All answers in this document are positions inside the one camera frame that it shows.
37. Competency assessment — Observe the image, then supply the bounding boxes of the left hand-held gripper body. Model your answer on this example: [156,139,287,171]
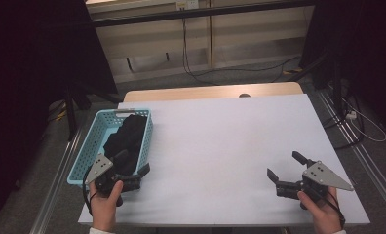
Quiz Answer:
[84,153,141,208]

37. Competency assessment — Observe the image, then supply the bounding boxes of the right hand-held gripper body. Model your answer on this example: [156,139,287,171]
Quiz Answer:
[275,161,355,209]

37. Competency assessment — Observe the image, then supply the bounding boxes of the black shorts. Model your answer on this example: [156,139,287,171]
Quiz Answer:
[102,114,148,176]

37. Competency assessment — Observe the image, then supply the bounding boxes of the light blue plastic basket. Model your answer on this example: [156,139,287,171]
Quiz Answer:
[66,108,154,190]

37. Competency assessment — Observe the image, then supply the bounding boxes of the person's right hand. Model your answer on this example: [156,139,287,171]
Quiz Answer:
[296,187,345,234]

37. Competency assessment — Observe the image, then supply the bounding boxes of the person's left hand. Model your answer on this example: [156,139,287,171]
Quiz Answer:
[88,179,125,231]

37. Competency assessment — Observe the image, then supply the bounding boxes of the black stand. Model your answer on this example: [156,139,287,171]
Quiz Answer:
[287,52,345,113]
[63,82,124,142]

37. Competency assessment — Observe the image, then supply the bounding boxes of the wooden table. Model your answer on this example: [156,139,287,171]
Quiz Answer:
[122,81,304,103]

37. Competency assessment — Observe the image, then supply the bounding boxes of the wide black curtain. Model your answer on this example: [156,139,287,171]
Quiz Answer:
[0,0,119,225]

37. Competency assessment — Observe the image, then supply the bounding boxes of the narrow black curtain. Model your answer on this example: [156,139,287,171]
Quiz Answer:
[299,0,386,137]

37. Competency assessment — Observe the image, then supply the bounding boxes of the beige wooden cabinet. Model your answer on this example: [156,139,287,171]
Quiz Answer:
[85,0,316,84]

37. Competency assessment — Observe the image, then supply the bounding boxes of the black horizontal bar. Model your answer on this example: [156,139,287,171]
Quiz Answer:
[92,0,316,28]

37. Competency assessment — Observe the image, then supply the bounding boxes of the left hand-held gripper cable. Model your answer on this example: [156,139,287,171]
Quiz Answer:
[82,165,99,217]

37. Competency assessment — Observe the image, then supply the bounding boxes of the hand-held gripper cable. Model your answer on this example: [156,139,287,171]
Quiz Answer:
[82,165,99,217]
[314,189,346,228]

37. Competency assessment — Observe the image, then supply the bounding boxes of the right hand-held gripper cable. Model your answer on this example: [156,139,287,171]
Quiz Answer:
[314,189,346,228]

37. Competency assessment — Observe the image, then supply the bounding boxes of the metal floor rail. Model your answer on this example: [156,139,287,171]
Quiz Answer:
[29,130,83,234]
[317,87,386,222]

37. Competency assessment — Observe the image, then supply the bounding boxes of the black floor cables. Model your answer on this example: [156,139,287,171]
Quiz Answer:
[322,94,366,151]

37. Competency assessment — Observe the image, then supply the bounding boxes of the yellow cable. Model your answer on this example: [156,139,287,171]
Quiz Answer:
[53,101,68,122]

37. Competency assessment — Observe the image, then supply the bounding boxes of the white floor cable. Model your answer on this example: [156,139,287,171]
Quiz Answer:
[341,97,386,143]

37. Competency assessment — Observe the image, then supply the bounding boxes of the black wall cable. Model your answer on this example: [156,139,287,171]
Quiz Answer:
[180,17,302,86]

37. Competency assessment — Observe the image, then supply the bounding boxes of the white wall socket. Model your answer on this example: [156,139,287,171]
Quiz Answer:
[175,0,199,10]

